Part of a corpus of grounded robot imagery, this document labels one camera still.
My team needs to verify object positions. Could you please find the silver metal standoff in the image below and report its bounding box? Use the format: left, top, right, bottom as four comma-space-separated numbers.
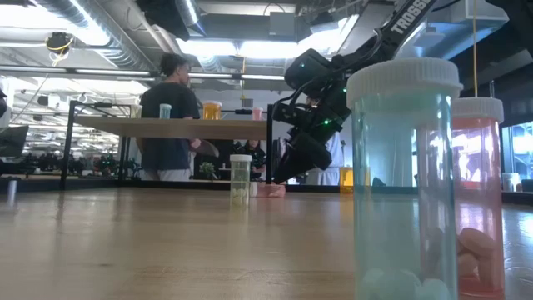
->
6, 178, 18, 209

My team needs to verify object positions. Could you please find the large orange pill bottle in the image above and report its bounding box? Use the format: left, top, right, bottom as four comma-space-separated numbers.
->
339, 166, 355, 195
202, 100, 223, 121

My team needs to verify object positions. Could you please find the long linear ceiling light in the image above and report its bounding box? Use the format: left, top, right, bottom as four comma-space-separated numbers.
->
0, 64, 288, 84

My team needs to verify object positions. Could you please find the silver ribbed air duct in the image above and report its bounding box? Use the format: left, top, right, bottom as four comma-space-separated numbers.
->
37, 0, 205, 113

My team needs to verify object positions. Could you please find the person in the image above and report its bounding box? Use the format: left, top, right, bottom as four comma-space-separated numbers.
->
305, 132, 346, 187
239, 139, 267, 181
138, 52, 202, 182

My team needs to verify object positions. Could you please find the small green desk plant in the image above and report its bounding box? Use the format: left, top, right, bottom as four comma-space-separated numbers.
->
198, 161, 217, 181

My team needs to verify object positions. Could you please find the black metal shelf frame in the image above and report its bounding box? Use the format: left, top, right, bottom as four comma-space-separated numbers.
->
57, 99, 274, 198

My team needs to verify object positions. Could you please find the black round ceiling device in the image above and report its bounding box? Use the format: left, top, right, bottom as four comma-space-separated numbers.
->
44, 31, 75, 56

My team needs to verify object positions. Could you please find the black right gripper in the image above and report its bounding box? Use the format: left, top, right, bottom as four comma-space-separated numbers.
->
272, 99, 351, 185

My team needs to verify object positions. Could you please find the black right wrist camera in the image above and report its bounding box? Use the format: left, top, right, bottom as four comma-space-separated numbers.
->
291, 131, 335, 172

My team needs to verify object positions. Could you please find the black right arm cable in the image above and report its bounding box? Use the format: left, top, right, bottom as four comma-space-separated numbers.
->
276, 28, 386, 113

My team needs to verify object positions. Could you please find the black computer monitor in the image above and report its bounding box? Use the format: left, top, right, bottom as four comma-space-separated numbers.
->
0, 124, 29, 158

